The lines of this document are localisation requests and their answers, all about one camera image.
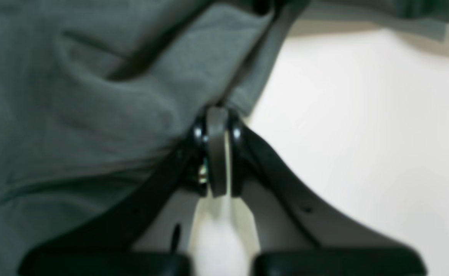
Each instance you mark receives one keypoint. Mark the dark grey t-shirt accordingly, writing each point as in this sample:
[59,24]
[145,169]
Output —
[95,94]

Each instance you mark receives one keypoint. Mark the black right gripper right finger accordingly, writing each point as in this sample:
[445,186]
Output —
[299,233]

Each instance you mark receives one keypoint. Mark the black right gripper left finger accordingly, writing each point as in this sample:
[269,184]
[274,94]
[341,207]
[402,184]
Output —
[147,233]

